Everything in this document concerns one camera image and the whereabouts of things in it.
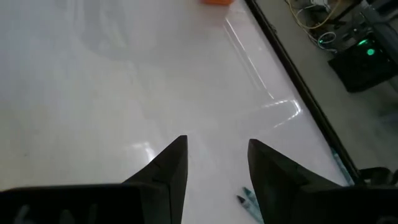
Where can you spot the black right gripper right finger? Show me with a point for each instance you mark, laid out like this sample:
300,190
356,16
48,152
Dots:
295,202

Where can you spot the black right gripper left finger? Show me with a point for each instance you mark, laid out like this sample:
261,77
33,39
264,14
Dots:
149,202

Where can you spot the teal crayon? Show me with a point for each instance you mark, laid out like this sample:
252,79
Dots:
247,205
250,194

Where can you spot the orange plastic basket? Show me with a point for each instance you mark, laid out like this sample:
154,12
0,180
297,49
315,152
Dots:
217,2

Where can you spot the black metal table frame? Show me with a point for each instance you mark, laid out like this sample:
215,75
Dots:
296,77

